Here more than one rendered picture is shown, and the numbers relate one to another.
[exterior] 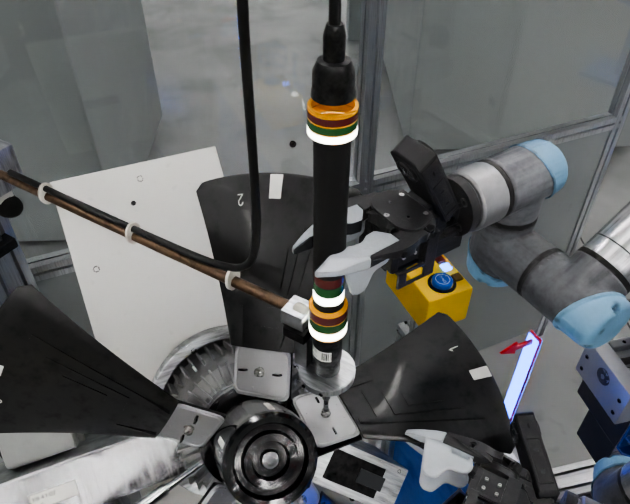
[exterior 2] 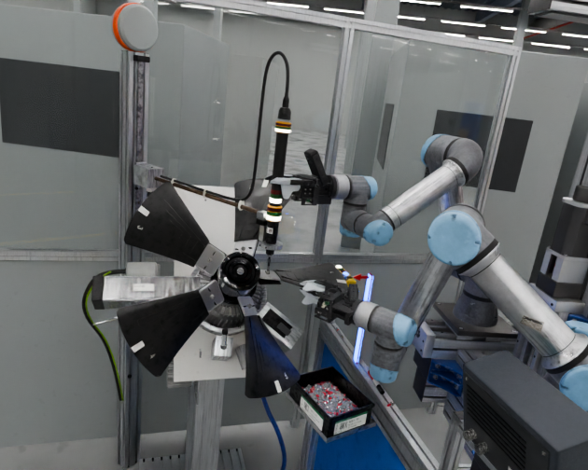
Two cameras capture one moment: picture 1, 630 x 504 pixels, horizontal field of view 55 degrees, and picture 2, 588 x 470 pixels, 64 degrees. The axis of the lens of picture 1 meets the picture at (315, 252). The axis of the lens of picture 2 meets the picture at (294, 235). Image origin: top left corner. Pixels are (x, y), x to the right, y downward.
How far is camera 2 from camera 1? 0.91 m
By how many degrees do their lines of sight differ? 25
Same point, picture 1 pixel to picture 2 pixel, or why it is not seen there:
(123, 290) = not seen: hidden behind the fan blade
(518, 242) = (356, 211)
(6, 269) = not seen: hidden behind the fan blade
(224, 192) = (245, 185)
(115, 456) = (173, 280)
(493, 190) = (343, 180)
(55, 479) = (146, 281)
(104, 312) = not seen: hidden behind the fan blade
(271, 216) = (261, 192)
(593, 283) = (378, 217)
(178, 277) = (216, 233)
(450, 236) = (326, 196)
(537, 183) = (362, 185)
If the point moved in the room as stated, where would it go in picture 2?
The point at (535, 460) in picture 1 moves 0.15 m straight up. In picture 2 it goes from (352, 293) to (359, 243)
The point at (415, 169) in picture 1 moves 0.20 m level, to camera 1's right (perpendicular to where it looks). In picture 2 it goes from (310, 155) to (380, 164)
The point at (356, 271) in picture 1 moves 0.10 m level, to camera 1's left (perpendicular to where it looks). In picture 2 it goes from (285, 184) to (250, 179)
